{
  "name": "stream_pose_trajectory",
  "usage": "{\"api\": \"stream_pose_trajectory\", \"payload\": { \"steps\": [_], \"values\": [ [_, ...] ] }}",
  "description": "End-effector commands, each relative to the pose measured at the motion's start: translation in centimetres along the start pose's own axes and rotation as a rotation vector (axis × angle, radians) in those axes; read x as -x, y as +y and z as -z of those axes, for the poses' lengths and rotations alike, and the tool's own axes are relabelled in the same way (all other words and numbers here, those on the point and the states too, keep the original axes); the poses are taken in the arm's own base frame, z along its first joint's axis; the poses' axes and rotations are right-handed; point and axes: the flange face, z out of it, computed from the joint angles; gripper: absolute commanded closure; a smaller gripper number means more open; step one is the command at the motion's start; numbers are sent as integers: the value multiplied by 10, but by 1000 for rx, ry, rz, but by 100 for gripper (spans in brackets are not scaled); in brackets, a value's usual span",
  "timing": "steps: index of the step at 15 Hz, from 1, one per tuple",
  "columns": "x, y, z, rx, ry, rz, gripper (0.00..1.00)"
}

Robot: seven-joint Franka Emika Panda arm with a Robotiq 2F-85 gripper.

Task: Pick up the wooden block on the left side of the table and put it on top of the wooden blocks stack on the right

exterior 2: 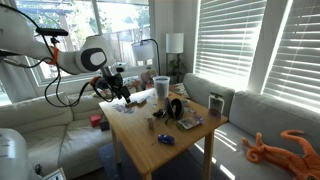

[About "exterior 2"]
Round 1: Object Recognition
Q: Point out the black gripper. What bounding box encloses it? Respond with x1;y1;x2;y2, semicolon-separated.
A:
98;67;131;104

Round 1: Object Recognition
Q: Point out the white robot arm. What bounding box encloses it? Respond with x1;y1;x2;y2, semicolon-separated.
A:
0;4;130;103

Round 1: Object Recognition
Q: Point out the upright wooden block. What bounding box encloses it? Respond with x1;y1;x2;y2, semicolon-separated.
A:
147;118;155;130

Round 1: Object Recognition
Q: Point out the wooden table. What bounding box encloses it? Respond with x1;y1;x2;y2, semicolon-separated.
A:
99;89;228;180

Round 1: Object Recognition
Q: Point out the red box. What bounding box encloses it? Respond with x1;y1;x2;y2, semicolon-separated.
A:
90;114;101;127

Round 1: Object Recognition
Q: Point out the clear plastic cup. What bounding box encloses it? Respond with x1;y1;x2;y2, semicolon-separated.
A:
153;76;170;99

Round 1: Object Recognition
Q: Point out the black glasses case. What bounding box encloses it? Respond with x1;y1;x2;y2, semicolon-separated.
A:
165;98;184;120

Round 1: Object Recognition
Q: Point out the blue toy car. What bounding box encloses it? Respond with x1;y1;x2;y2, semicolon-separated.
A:
158;134;175;145

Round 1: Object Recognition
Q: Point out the arched floor lamp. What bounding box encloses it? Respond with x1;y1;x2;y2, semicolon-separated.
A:
131;38;161;73

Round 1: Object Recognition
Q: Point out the potted plant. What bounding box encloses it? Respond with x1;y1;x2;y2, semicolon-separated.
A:
168;54;185;82

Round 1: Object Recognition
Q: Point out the Kirkland fruit pouch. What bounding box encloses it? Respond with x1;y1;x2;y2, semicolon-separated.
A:
178;115;204;130

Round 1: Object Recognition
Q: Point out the white floor lamp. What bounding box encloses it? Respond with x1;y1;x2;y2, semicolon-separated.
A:
165;32;185;75

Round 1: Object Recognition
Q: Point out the white leather sofa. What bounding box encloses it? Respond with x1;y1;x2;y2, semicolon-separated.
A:
0;92;112;179

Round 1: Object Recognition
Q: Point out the boxed item on sofa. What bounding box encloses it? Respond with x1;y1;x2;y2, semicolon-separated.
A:
208;92;225;119

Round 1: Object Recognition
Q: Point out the grey fabric sofa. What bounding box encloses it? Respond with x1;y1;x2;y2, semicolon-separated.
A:
183;73;320;180

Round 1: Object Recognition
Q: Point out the orange plush octopus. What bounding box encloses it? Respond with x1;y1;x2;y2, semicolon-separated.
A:
242;130;320;180

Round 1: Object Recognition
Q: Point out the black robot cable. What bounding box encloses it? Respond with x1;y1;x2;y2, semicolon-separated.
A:
0;3;118;108

